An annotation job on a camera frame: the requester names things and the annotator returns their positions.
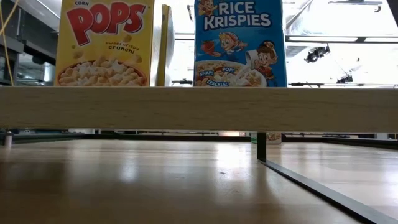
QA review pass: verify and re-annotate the yellow Corn Pops cereal box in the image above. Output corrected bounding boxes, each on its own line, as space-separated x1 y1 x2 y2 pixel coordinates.
54 0 163 87
157 4 175 87

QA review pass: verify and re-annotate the blue Rice Krispies cereal box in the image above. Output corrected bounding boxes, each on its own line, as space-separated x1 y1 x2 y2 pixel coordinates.
193 0 288 88

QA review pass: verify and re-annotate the black T-shaped stand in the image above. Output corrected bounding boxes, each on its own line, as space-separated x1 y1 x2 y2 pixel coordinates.
288 82 325 87

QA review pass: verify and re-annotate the black ceiling fixture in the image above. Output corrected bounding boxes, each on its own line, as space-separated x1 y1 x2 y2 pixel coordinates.
303 45 331 64
336 74 354 85

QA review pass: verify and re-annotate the long ceiling light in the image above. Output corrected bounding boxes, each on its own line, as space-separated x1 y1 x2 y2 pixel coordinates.
285 35 398 44

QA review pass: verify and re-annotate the wooden shelf with black frame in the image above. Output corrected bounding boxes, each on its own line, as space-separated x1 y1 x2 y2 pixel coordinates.
0 86 398 224

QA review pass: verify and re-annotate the black metal table frame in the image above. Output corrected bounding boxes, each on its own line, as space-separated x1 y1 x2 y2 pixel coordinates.
0 133 398 151

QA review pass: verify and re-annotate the small white post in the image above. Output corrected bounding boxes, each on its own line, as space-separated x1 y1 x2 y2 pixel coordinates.
3 129 14 147

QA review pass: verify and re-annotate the yellow cable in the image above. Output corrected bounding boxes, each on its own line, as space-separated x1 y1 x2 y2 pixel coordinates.
0 0 20 85

